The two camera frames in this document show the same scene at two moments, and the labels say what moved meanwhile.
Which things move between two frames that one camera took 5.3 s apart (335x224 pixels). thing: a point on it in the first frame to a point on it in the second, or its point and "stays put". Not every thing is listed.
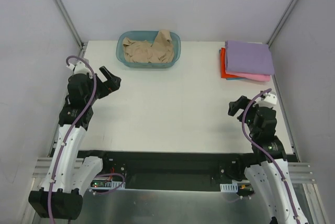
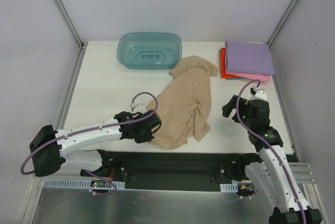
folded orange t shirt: (223, 74) stays put
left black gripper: (103, 85) to (151, 123)
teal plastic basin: (148, 36) stays put
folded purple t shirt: (247, 57) stays put
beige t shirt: (160, 50) to (182, 105)
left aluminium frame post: (64, 11) stays put
